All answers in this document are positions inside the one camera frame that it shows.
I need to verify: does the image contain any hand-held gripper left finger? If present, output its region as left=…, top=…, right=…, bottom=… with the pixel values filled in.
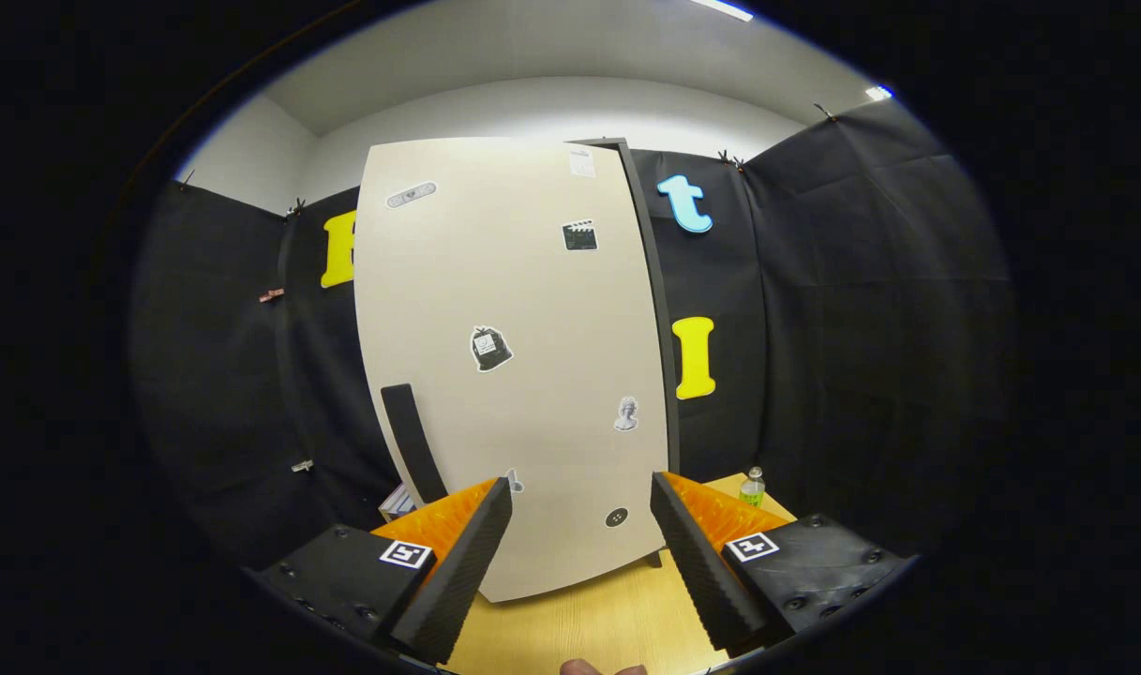
left=251, top=476, right=513, bottom=665

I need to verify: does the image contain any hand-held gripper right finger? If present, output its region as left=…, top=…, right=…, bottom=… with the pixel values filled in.
left=650, top=471, right=913, bottom=657

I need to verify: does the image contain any beige shoe cabinet door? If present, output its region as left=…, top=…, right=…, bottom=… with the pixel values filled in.
left=354, top=137, right=672, bottom=603

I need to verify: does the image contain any black door handle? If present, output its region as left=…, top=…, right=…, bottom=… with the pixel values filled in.
left=380, top=382, right=449, bottom=505

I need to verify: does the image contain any grey shoe cabinet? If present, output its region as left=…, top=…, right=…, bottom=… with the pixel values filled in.
left=570, top=137, right=682, bottom=568

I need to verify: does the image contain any black backdrop cloth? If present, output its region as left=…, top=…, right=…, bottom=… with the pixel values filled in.
left=129, top=98, right=1016, bottom=573

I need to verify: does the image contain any long ceiling light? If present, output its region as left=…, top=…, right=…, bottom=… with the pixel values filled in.
left=687, top=0, right=755, bottom=23

